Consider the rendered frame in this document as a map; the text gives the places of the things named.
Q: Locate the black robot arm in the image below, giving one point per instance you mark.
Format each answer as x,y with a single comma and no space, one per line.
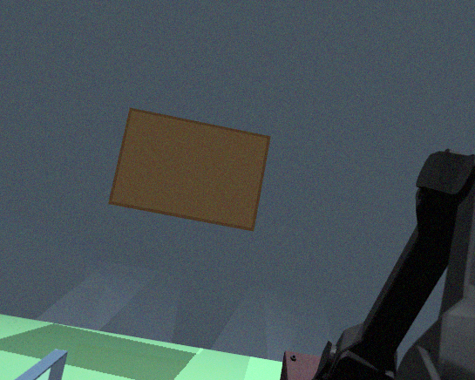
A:
443,237

